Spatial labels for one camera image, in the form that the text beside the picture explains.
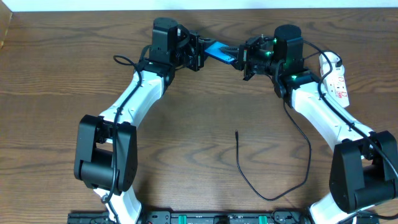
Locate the blue Galaxy smartphone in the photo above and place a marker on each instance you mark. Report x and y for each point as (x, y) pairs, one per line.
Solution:
(214, 51)

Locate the white power strip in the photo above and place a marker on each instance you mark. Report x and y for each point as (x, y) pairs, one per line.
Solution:
(335, 81)

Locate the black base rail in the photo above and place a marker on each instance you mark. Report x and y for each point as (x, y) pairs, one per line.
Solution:
(165, 217)

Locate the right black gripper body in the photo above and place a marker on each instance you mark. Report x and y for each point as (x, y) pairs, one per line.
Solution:
(242, 58)

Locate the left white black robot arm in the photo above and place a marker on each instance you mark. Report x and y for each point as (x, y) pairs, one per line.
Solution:
(106, 146)

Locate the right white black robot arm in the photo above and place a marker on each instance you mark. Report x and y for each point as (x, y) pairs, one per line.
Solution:
(364, 164)

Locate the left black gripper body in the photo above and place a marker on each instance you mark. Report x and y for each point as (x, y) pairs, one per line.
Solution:
(201, 54)

